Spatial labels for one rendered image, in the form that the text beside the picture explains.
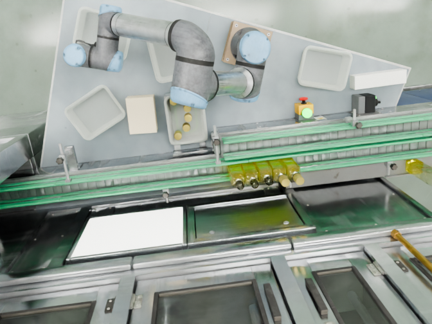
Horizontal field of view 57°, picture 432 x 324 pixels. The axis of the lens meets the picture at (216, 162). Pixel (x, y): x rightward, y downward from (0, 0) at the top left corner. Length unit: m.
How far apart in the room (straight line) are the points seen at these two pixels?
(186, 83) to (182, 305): 0.65
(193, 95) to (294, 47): 0.82
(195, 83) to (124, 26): 0.34
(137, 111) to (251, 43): 0.59
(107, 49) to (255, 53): 0.53
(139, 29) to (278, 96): 0.81
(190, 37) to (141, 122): 0.71
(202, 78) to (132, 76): 0.72
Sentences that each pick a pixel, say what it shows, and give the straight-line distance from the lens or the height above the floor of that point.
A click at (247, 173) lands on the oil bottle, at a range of 1.61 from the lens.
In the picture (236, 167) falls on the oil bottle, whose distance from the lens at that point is 1.69.
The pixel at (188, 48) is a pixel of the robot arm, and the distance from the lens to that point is 1.17.
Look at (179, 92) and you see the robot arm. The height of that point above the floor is 1.40.
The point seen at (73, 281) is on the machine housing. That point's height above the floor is 1.42.
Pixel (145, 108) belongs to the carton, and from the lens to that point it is 1.79.
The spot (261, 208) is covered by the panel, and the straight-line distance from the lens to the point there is 1.66.
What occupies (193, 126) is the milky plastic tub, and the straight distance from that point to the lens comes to 1.85.
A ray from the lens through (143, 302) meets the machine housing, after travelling 1.29.
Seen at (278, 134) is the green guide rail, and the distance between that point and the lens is 1.72.
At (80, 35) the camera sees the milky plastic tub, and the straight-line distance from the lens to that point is 1.85.
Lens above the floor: 2.57
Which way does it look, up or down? 71 degrees down
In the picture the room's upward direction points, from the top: 165 degrees clockwise
